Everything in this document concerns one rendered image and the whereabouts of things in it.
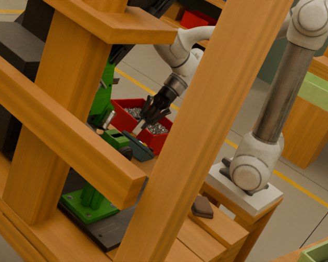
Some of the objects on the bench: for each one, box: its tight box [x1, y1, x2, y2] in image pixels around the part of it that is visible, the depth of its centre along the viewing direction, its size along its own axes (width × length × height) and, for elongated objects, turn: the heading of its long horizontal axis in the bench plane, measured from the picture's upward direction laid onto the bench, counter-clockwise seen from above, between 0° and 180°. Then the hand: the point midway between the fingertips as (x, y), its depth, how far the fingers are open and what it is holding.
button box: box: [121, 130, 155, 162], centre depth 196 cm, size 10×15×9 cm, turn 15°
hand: (139, 127), depth 201 cm, fingers closed
